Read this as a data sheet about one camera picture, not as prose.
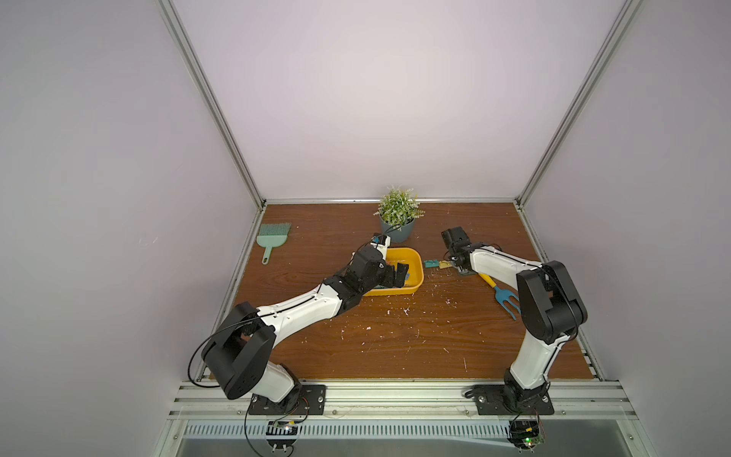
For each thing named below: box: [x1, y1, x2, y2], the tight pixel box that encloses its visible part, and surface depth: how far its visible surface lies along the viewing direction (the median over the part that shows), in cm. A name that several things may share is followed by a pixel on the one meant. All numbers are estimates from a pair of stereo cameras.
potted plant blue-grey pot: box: [373, 184, 426, 243], surface depth 99 cm
